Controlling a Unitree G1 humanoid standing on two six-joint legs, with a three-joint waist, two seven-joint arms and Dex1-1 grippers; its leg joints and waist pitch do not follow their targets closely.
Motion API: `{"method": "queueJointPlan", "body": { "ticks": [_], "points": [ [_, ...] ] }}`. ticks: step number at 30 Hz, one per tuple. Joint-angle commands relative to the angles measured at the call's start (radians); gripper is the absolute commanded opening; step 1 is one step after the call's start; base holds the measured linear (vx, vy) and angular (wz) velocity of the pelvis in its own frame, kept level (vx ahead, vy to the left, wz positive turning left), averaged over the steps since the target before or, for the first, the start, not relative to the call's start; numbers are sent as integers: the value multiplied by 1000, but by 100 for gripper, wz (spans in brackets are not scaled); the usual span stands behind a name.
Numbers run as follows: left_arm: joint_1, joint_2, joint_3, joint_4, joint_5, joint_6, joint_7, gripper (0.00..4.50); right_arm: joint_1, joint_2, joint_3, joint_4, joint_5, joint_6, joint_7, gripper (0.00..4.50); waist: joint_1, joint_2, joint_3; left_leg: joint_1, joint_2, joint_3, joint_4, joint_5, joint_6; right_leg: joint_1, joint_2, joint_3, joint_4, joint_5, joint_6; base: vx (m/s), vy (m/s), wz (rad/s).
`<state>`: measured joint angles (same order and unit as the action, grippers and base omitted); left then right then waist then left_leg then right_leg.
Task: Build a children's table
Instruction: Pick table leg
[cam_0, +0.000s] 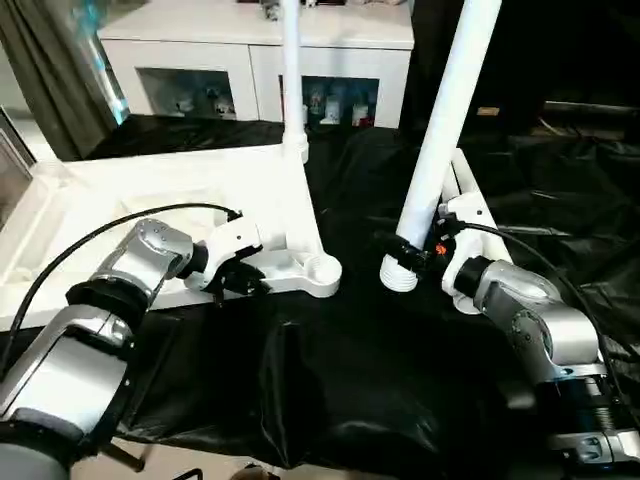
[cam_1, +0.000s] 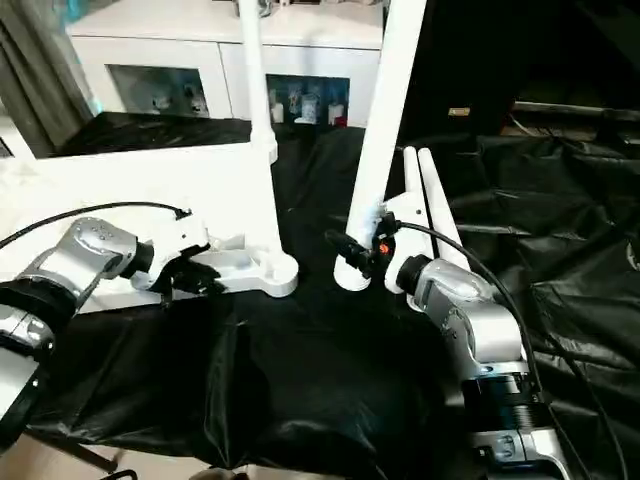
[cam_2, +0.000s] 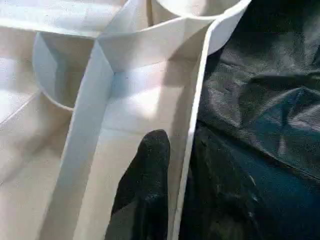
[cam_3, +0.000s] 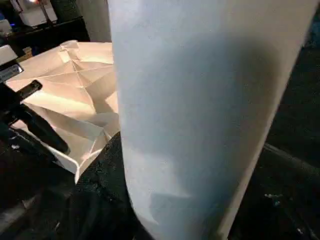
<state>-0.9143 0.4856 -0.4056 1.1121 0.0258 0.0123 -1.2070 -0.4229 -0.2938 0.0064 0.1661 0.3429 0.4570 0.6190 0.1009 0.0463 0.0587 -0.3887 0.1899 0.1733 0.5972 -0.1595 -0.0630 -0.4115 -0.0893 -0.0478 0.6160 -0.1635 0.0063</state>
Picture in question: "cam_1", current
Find white plastic table top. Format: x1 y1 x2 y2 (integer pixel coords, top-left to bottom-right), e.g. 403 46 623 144
0 143 301 314

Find white plastic table leg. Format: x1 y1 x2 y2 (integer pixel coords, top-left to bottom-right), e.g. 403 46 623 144
417 148 469 271
402 146 427 216
333 0 429 293
237 0 282 167

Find black plastic mat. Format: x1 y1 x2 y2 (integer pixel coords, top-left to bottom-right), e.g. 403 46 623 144
0 110 640 480

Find white cabinet with glass doors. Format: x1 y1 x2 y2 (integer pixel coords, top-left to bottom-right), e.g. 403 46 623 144
68 0 387 129

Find grey curtain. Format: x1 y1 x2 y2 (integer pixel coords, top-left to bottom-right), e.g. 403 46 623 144
0 0 101 157

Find black metal table frame leg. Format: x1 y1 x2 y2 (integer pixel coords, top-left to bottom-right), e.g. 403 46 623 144
45 435 127 477

